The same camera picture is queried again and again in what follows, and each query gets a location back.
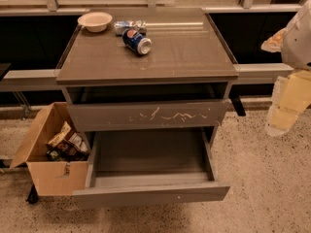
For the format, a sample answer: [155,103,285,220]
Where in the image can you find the open cardboard box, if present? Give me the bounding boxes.
[10,102,88,196]

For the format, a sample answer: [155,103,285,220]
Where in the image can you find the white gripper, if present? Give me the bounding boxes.
[265,70,311,137]

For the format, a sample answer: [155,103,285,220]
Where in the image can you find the blue pepsi can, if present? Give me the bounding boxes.
[122,29,152,55]

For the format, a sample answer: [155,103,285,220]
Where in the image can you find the snack packets in box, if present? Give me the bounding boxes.
[47,121,88,162]

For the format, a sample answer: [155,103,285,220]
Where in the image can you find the grey scratched top drawer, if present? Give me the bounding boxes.
[68,100,228,132]

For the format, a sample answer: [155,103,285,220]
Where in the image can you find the grey metal railing beam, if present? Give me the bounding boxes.
[0,63,293,92]

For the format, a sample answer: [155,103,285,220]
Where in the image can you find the white paper bowl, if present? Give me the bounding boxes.
[78,12,112,33]

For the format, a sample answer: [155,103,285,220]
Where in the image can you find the grey drawer cabinet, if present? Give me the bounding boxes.
[56,8,237,143]

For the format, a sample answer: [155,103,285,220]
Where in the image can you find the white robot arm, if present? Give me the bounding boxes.
[261,0,311,137]

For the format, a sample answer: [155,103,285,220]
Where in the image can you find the crumpled silver snack bag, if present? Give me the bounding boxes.
[114,20,147,36]

